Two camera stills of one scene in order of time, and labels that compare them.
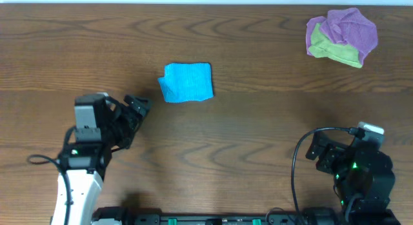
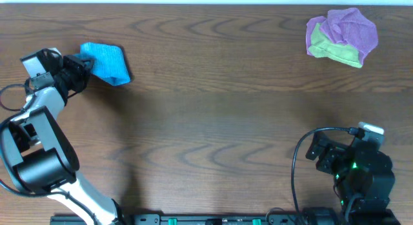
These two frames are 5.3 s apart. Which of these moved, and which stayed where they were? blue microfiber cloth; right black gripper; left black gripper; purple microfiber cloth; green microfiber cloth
Moved: left black gripper; blue microfiber cloth
Stayed: purple microfiber cloth; green microfiber cloth; right black gripper
